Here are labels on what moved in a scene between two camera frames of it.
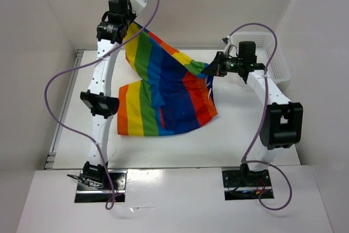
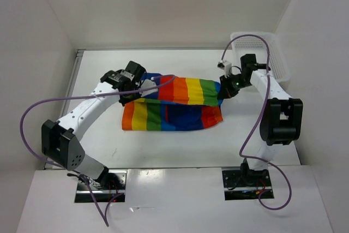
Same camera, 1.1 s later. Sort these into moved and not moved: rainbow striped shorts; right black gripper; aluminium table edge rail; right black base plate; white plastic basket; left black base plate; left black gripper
Moved: right black gripper; left black gripper; rainbow striped shorts
Not moved: left black base plate; white plastic basket; right black base plate; aluminium table edge rail
